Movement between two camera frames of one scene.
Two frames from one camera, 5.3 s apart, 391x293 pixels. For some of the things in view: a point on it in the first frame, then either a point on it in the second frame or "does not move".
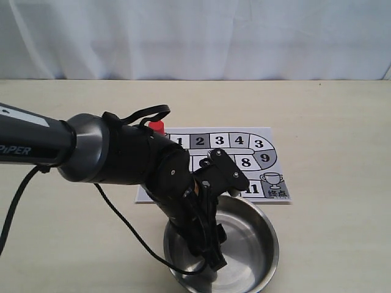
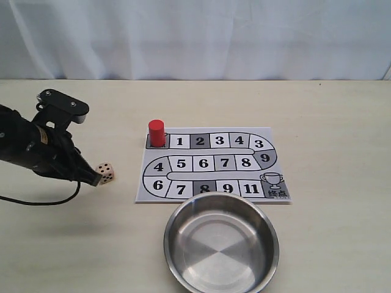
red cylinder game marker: [157, 127] does not move
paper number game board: [252, 149] does not move
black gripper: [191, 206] to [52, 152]
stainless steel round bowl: [250, 246] does not move
